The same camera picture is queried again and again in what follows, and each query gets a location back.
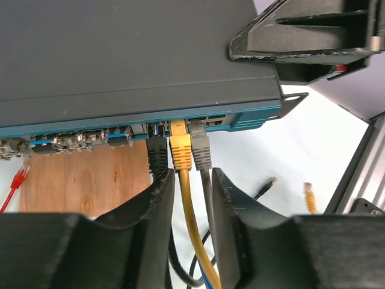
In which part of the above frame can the black network switch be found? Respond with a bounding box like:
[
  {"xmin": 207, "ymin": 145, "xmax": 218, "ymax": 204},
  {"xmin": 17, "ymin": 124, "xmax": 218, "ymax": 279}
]
[{"xmin": 1, "ymin": 1, "xmax": 306, "ymax": 160}]

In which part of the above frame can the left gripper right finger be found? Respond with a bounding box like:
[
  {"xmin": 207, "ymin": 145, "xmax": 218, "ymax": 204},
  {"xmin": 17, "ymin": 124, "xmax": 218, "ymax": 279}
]
[{"xmin": 212, "ymin": 168, "xmax": 384, "ymax": 288}]

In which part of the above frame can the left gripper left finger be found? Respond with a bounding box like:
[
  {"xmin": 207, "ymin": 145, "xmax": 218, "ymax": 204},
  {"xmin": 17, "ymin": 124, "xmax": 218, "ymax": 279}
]
[{"xmin": 1, "ymin": 169, "xmax": 175, "ymax": 288}]

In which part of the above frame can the grey ethernet cable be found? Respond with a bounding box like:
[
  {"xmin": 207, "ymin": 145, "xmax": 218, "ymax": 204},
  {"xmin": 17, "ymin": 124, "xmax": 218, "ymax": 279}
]
[{"xmin": 188, "ymin": 122, "xmax": 222, "ymax": 289}]

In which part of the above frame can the red ethernet cable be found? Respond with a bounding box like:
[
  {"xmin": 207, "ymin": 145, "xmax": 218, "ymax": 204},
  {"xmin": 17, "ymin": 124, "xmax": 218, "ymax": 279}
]
[{"xmin": 0, "ymin": 164, "xmax": 31, "ymax": 213}]

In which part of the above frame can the blue ethernet cable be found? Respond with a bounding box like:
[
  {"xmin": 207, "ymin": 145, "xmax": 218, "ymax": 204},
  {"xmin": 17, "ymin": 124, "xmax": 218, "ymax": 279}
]
[{"xmin": 198, "ymin": 264, "xmax": 214, "ymax": 289}]

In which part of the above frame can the aluminium frame profile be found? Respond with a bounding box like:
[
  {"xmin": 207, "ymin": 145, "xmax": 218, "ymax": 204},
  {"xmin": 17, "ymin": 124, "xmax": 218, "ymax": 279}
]
[{"xmin": 324, "ymin": 113, "xmax": 384, "ymax": 214}]

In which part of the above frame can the wooden base board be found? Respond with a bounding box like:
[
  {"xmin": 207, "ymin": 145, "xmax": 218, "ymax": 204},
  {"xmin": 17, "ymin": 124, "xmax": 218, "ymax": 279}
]
[{"xmin": 19, "ymin": 140, "xmax": 150, "ymax": 217}]

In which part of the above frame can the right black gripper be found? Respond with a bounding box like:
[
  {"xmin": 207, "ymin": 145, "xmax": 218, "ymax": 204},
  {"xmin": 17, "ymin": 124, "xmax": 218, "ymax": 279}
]
[{"xmin": 229, "ymin": 0, "xmax": 384, "ymax": 83}]

